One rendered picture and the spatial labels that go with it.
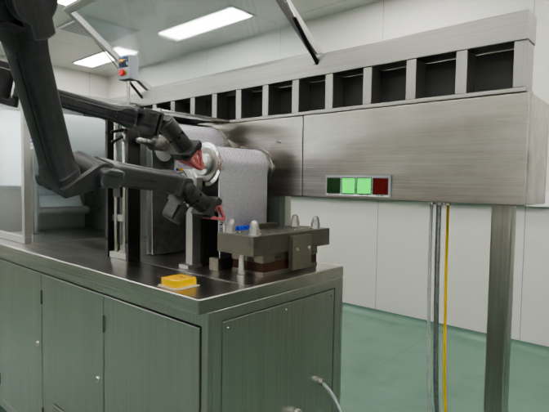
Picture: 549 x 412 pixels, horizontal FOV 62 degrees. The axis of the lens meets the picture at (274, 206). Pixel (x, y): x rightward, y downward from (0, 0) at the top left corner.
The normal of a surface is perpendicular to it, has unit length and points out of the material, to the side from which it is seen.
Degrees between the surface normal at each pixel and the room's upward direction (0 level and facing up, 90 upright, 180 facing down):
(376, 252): 90
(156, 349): 90
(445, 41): 90
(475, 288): 90
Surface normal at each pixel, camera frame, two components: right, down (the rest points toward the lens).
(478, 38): -0.66, 0.03
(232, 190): 0.75, 0.05
